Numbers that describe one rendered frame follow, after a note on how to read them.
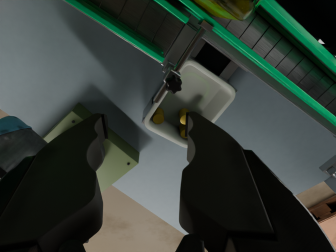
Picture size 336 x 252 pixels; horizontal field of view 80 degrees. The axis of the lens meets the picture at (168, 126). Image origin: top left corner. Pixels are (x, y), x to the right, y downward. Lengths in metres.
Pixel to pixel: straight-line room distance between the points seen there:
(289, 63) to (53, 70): 0.60
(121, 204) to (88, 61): 1.71
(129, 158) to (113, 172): 0.08
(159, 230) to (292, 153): 1.86
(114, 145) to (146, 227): 1.85
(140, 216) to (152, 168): 1.53
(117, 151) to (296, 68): 0.53
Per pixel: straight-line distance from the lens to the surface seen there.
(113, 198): 2.10
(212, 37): 0.47
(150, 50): 0.37
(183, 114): 0.59
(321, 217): 2.70
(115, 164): 0.70
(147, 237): 2.60
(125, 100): 0.64
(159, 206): 0.95
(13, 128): 0.49
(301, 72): 0.58
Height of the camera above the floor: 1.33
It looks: 60 degrees down
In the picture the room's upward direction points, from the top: 174 degrees clockwise
